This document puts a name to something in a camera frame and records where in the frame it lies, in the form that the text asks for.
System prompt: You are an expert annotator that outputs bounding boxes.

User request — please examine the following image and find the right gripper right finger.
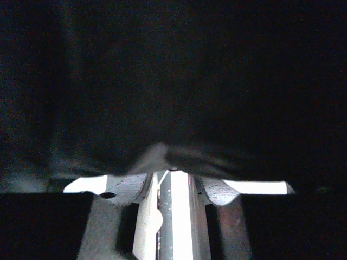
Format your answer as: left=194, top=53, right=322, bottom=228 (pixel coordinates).
left=196, top=177, right=346, bottom=259

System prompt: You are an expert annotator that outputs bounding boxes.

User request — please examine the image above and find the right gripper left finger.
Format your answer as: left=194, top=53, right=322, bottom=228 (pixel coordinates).
left=1, top=174, right=147, bottom=259

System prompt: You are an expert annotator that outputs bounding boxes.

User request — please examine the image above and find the pink folding umbrella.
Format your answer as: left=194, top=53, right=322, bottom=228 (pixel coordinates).
left=1, top=1, right=346, bottom=195

